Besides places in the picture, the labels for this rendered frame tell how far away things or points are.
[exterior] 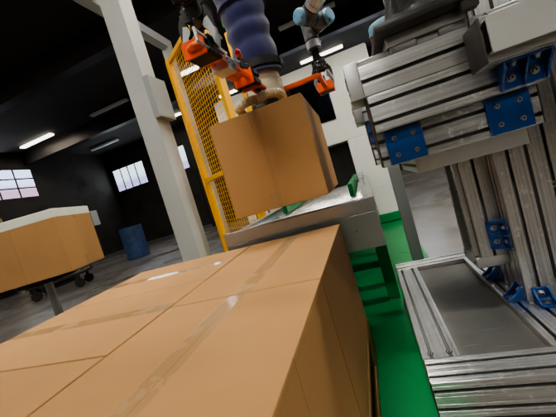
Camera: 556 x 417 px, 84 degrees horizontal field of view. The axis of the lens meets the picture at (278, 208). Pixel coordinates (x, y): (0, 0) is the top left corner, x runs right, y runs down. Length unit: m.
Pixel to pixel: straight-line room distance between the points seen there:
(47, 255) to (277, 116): 1.68
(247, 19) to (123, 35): 1.32
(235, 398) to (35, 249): 2.07
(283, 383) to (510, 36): 0.69
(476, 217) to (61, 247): 2.15
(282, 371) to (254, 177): 0.94
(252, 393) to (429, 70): 0.74
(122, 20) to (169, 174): 1.12
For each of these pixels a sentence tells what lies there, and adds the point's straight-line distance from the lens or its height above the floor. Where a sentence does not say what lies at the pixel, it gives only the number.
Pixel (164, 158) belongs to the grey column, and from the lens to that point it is 2.42.
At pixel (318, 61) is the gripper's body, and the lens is 1.81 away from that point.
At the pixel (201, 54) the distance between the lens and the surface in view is 1.00.
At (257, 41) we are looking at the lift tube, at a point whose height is 1.40.
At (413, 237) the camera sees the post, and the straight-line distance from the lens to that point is 1.94.
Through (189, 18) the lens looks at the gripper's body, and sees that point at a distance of 1.09.
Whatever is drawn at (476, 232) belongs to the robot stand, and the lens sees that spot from 1.14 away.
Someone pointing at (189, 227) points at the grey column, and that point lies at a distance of 2.37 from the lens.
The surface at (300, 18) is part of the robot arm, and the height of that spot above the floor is 1.48.
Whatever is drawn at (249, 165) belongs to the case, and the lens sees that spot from 1.27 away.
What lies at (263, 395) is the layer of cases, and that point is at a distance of 0.40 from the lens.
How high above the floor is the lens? 0.76
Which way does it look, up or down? 4 degrees down
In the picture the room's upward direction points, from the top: 17 degrees counter-clockwise
